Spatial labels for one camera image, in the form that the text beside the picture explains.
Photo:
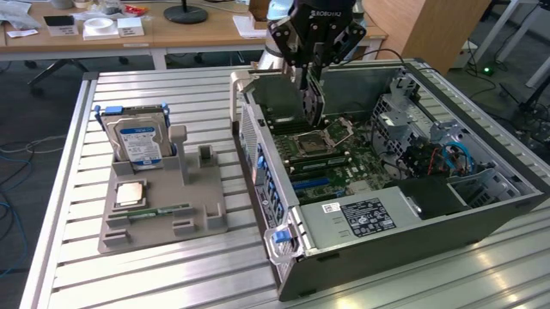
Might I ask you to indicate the installed green RAM stick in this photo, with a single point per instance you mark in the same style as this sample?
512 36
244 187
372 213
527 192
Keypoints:
320 162

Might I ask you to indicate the graphics card with metal bracket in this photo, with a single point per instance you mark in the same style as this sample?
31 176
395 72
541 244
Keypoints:
313 103

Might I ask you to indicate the open grey PC case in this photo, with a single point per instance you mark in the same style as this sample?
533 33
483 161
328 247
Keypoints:
387 267

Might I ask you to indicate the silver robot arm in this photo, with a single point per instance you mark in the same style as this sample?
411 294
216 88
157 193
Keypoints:
270 59

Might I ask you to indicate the white card red print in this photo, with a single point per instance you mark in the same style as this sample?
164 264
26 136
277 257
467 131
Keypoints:
22 33

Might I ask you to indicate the green motherboard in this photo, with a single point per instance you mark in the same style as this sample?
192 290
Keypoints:
357 174

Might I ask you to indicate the dark pouch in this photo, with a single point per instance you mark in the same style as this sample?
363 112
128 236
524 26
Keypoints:
110 8

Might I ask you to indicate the blue case latch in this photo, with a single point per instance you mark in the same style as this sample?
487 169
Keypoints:
282 238

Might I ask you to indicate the wooden cabinet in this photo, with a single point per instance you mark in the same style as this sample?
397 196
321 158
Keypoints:
431 32

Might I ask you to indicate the grey parts rack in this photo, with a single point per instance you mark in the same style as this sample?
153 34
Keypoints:
189 196

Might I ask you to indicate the white box black top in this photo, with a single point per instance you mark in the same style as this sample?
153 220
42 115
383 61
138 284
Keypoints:
62 29

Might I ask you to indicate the metal disk bay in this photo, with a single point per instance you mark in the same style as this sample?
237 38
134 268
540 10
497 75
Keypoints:
485 180

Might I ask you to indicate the metal CPU socket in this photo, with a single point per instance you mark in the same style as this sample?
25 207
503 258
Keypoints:
312 143

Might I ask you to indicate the small red object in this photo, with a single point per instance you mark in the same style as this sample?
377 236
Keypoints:
134 10

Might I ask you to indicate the clear plastic bag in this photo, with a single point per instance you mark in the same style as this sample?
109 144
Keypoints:
19 14

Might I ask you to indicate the blue expansion slot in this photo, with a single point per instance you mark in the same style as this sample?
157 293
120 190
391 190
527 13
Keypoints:
309 183

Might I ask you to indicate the white cube box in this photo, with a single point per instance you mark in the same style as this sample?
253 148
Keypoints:
132 25

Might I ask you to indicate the grey power supply unit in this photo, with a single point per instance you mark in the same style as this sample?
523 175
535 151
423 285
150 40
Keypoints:
332 228

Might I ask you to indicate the beige tape roll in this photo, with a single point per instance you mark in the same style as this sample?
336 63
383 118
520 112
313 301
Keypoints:
82 4

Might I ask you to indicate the green indicator light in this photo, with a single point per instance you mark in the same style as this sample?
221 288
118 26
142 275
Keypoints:
487 69

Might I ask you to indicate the wooden desk white frame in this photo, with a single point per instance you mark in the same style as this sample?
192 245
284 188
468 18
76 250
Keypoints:
194 35

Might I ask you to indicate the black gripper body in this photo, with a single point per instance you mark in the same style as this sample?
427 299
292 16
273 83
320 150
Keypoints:
322 19

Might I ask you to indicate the black office chair base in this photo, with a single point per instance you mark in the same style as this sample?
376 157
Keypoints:
65 68

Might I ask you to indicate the white box red button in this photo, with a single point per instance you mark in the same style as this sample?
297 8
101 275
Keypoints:
467 54

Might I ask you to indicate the hard disk in blue carrier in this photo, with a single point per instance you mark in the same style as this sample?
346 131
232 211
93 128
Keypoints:
138 141

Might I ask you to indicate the silver CPU chip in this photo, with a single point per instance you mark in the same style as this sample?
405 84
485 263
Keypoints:
130 193

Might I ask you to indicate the white tape roll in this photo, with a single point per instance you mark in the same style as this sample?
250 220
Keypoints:
89 27

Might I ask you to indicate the flat white box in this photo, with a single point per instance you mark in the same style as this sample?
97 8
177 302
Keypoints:
104 36

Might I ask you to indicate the grey cup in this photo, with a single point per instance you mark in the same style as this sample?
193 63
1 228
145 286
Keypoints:
62 4

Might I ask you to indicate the black round lamp base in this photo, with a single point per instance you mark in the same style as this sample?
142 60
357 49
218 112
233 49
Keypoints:
185 16

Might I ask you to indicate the white paper stack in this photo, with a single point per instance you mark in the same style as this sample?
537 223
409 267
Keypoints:
249 29

